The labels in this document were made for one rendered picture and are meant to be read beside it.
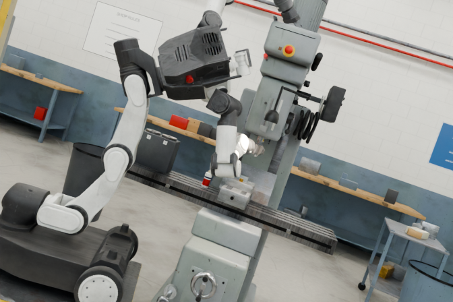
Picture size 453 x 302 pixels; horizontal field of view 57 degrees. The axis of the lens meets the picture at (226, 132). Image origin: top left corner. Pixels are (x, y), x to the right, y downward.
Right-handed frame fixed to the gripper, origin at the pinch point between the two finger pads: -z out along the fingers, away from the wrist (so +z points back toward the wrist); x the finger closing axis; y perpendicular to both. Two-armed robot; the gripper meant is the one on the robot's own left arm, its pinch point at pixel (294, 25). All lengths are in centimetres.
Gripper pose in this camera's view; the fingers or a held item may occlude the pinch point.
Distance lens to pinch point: 234.2
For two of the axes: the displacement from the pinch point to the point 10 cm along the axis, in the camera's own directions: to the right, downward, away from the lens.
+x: 3.9, 2.0, -9.0
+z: -4.9, -7.8, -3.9
